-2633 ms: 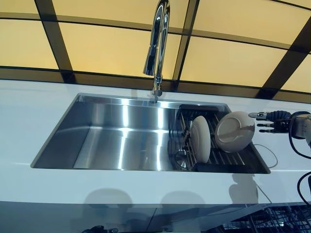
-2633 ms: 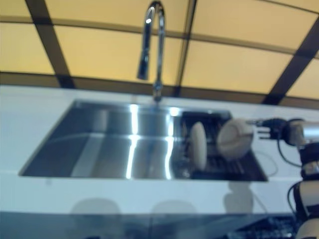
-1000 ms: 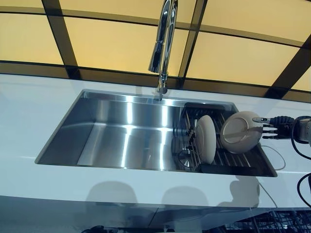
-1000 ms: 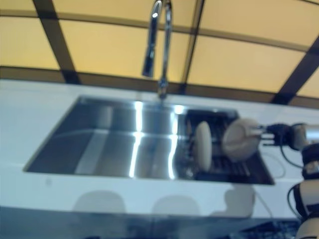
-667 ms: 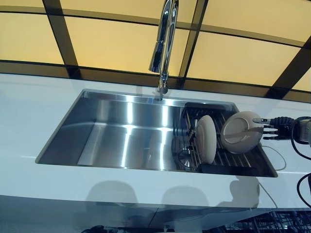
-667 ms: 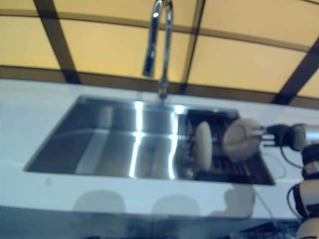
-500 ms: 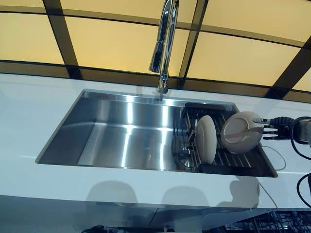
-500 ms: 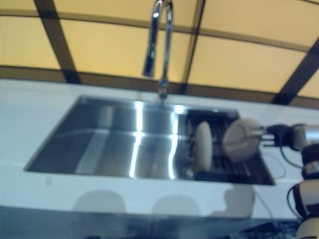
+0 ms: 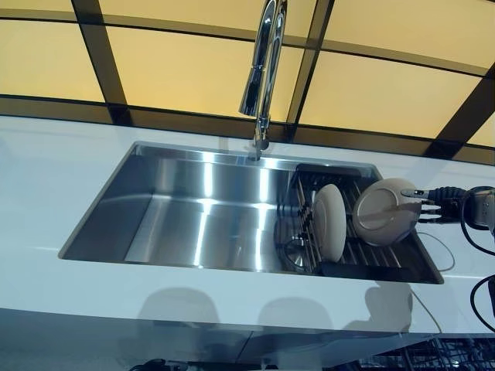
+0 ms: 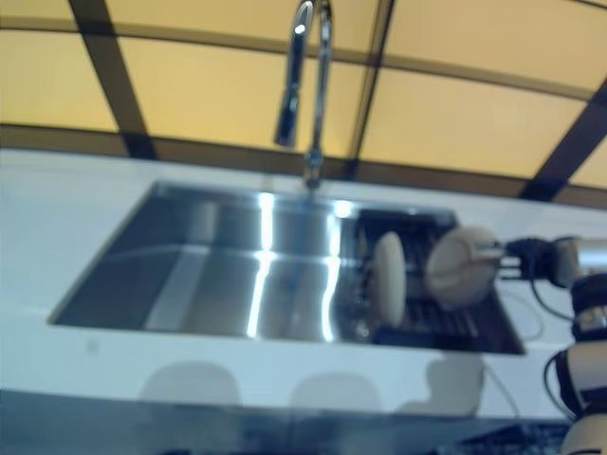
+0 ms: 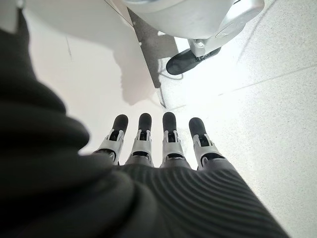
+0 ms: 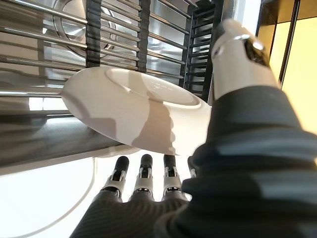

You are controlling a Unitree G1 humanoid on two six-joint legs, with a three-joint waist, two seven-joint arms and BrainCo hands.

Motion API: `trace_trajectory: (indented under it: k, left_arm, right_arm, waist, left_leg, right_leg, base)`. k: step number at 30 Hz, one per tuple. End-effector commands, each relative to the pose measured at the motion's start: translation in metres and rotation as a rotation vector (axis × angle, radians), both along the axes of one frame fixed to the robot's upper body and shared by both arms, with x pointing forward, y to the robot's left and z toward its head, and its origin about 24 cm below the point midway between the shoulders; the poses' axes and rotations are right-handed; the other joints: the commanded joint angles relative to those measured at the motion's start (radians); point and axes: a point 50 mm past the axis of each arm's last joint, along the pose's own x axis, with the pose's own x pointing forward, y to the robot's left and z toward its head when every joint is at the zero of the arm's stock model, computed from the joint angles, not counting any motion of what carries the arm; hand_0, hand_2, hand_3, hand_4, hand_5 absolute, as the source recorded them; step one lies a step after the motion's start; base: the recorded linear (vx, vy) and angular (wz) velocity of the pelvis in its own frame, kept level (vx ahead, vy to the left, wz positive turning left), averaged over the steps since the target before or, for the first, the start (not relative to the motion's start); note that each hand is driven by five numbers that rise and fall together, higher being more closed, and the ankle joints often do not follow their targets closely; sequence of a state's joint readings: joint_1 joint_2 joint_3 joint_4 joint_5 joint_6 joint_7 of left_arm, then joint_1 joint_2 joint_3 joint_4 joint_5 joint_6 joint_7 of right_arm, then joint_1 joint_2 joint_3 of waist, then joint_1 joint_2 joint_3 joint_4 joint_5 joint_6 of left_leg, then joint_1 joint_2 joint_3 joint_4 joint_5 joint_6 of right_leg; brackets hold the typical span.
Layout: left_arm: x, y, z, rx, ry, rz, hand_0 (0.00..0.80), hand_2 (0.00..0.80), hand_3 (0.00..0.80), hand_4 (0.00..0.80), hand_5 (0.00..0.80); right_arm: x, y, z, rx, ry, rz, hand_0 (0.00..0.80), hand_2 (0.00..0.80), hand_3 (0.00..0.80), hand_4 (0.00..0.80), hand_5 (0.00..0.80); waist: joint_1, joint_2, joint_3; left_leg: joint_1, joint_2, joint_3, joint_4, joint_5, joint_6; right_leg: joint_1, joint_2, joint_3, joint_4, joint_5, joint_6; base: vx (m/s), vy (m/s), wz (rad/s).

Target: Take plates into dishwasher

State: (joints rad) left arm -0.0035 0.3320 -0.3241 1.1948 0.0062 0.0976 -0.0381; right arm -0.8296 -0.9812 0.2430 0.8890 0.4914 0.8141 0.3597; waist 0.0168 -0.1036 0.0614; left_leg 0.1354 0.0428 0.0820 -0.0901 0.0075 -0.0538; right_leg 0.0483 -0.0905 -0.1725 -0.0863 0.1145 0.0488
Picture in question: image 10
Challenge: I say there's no dark robot right hand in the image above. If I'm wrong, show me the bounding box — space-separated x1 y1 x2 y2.
477 238 555 283

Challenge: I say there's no chrome gooseneck faucet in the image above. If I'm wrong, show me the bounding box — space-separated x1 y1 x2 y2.
273 0 336 191

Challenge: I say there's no beige round bowl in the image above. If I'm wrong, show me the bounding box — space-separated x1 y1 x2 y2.
425 226 499 309

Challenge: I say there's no black dish drying rack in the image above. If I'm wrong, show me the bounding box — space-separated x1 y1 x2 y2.
353 208 504 350

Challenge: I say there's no yellow window dark frame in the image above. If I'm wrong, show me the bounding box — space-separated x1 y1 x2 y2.
0 0 607 209

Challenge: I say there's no stainless steel sink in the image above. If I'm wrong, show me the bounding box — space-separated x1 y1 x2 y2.
46 179 527 355

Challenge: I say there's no white glossy cabinet front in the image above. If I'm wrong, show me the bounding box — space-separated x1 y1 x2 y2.
0 388 570 455

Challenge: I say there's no beige plate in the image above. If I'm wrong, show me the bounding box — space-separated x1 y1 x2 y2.
372 231 408 328

